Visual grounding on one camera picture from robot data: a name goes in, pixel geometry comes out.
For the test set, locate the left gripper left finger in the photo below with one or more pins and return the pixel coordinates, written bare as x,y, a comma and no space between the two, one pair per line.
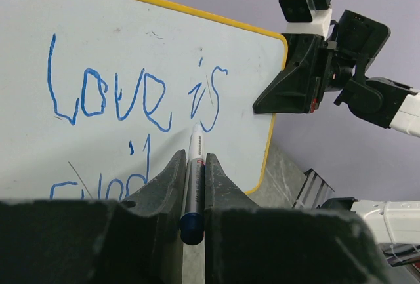
135,240

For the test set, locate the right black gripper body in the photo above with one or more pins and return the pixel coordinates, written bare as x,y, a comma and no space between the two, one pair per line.
322,55

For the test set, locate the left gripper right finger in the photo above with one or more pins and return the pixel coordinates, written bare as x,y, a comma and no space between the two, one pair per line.
246,243

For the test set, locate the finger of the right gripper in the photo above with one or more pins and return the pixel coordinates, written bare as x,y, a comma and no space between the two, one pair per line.
295,87

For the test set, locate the white marker pen body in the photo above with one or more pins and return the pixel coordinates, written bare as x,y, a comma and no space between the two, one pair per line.
192,218

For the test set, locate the orange framed whiteboard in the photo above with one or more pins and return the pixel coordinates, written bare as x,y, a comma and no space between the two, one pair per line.
97,95

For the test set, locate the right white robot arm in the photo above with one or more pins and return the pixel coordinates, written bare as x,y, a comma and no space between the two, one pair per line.
334,56

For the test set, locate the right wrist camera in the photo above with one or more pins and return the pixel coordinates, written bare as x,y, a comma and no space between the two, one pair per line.
307,16

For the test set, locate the right aluminium frame rail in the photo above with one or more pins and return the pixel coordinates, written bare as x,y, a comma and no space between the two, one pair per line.
314,192

